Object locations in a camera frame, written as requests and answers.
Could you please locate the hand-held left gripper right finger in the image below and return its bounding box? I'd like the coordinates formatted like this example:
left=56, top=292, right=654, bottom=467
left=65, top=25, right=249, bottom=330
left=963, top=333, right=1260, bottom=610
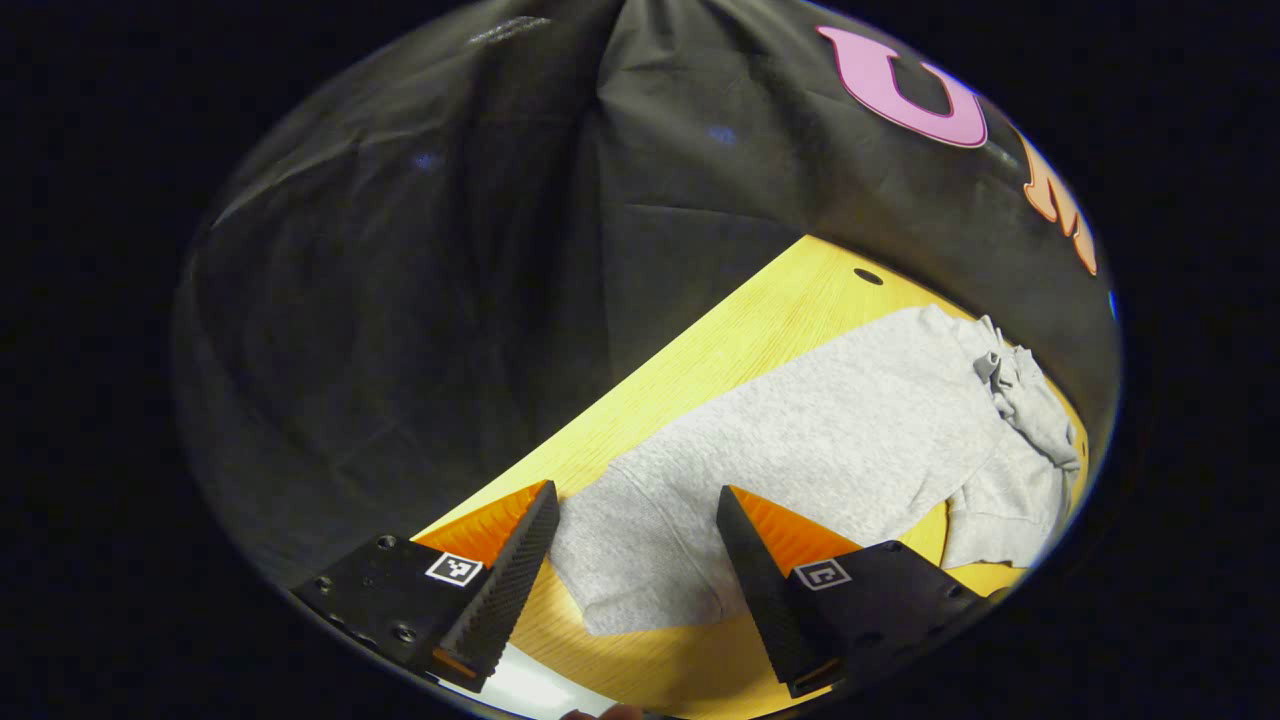
left=716, top=486, right=991, bottom=699

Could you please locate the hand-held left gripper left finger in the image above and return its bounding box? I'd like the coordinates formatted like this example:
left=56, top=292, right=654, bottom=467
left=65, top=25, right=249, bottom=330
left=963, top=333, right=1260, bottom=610
left=290, top=480, right=561, bottom=693

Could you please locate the grey zip-neck sweatshirt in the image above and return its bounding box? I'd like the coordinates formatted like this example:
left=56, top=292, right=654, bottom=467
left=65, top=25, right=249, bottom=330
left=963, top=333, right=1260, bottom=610
left=548, top=305, right=1083, bottom=637

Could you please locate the black backdrop cloth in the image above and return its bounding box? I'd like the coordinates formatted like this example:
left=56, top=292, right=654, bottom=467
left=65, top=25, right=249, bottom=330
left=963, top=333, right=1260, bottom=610
left=170, top=0, right=1121, bottom=591

